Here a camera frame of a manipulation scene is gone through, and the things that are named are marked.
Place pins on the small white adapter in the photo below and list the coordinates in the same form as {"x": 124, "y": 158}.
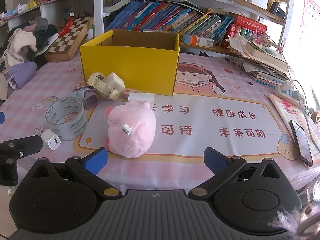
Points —
{"x": 126, "y": 129}

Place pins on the white rectangular stick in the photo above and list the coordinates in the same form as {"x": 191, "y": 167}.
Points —
{"x": 141, "y": 97}

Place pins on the yellow cardboard box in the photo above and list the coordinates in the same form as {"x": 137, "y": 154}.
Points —
{"x": 130, "y": 67}

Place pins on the cream children's watch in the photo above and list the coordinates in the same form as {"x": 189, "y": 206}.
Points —
{"x": 113, "y": 81}

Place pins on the stack of papers and books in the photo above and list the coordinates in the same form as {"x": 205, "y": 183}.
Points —
{"x": 265, "y": 62}

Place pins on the pile of clothes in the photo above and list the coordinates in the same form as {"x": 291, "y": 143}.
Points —
{"x": 22, "y": 42}

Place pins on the white and orange box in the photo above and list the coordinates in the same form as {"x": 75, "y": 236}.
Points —
{"x": 197, "y": 40}

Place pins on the purple garment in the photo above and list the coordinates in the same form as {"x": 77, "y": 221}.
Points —
{"x": 21, "y": 73}

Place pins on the row of colourful books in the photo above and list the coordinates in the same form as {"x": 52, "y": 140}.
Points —
{"x": 165, "y": 17}

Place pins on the pink plush toy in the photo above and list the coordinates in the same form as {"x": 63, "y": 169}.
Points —
{"x": 132, "y": 142}

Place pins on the red hanging ornament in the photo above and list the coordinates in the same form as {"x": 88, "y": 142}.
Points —
{"x": 67, "y": 26}

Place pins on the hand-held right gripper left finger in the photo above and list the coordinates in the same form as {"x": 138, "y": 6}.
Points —
{"x": 96, "y": 158}

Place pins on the clear tape roll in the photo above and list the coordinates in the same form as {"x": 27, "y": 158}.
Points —
{"x": 75, "y": 128}

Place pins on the black box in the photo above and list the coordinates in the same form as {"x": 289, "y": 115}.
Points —
{"x": 276, "y": 8}

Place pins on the pink printed desk mat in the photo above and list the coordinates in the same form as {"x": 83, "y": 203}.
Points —
{"x": 212, "y": 120}

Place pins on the dried flower bunch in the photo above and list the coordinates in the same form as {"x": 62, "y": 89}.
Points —
{"x": 260, "y": 38}

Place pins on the white bookshelf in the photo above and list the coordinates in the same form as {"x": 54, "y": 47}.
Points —
{"x": 98, "y": 10}

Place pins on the white power strip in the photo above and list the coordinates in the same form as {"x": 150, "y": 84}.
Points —
{"x": 285, "y": 92}

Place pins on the pink booklet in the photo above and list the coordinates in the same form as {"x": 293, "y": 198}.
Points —
{"x": 285, "y": 110}

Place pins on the black smartphone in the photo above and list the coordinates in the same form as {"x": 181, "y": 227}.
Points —
{"x": 301, "y": 142}

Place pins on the black pen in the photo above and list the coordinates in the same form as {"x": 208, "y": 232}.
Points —
{"x": 233, "y": 62}

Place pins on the white charger cube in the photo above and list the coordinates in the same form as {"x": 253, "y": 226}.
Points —
{"x": 51, "y": 140}

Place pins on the wooden chessboard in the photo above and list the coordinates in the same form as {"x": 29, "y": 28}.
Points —
{"x": 70, "y": 40}

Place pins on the white wall shelf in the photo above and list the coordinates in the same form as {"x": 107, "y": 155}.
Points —
{"x": 47, "y": 7}

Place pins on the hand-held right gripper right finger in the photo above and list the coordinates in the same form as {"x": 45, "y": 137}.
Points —
{"x": 215, "y": 161}

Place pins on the red box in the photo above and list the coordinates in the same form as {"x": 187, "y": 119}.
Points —
{"x": 250, "y": 25}

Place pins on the wall poster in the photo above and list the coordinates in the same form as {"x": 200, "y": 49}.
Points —
{"x": 310, "y": 17}

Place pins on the pink eraser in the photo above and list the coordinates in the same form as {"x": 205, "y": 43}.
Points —
{"x": 125, "y": 93}

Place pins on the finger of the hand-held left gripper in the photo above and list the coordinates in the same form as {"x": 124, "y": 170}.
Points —
{"x": 1, "y": 118}
{"x": 27, "y": 145}

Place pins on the purple children's watch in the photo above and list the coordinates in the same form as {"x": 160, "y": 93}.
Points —
{"x": 90, "y": 100}

